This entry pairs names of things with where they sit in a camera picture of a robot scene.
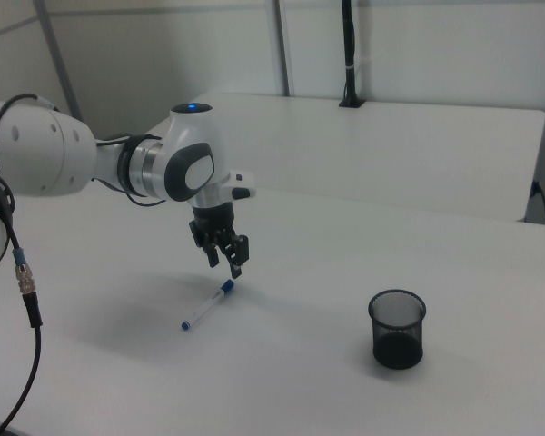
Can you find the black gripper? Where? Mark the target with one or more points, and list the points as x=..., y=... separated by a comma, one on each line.
x=213, y=222

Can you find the blue and white marker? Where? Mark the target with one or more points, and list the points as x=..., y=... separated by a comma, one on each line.
x=207, y=305

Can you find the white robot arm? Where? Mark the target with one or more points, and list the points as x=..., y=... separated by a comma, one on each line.
x=41, y=154

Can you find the white side table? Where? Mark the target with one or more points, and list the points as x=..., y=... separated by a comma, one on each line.
x=368, y=150

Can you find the black mesh pen cup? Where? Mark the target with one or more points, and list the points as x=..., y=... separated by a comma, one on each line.
x=399, y=338

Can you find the grey partition frame post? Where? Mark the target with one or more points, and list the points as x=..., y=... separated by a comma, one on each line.
x=283, y=45
x=59, y=59

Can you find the black camera pole with clamp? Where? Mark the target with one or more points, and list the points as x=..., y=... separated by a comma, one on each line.
x=349, y=54

